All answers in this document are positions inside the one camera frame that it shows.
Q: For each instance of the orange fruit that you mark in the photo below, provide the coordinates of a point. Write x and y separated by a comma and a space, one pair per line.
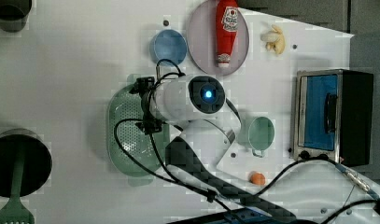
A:
257, 179

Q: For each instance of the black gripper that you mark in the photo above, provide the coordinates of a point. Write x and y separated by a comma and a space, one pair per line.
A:
144, 87

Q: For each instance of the black utensil holder cup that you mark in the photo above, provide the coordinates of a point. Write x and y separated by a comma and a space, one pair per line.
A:
37, 161

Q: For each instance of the blue bowl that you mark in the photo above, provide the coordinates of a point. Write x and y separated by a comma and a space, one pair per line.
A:
168, 44

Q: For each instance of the green oval strainer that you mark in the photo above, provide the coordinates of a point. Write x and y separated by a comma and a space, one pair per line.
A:
122, 136

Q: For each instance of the black toaster oven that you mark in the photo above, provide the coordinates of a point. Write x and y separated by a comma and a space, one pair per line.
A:
333, 116

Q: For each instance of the peeled banana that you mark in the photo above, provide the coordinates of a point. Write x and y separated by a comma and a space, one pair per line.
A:
274, 40

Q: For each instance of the green cup with handle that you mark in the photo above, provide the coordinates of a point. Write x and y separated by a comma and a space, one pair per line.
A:
256, 135

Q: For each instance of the red ketchup bottle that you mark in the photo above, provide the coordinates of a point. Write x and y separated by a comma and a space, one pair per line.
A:
226, 24

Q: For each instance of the grey round plate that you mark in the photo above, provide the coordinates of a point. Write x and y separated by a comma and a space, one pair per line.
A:
202, 43

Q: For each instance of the green spatula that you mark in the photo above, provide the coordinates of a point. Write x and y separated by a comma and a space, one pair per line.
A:
14, 212

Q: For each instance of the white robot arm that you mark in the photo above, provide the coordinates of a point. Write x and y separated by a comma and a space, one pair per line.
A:
209, 126

